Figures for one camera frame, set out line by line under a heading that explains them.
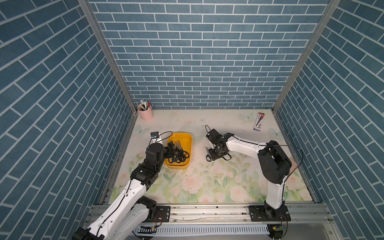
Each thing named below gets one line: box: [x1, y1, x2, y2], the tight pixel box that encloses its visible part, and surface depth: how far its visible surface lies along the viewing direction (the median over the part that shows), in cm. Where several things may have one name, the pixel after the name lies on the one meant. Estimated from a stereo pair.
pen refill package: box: [253, 112, 266, 132], surface depth 114 cm
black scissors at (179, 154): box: [174, 139, 190, 163], surface depth 95 cm
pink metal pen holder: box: [137, 104, 154, 121], surface depth 113 cm
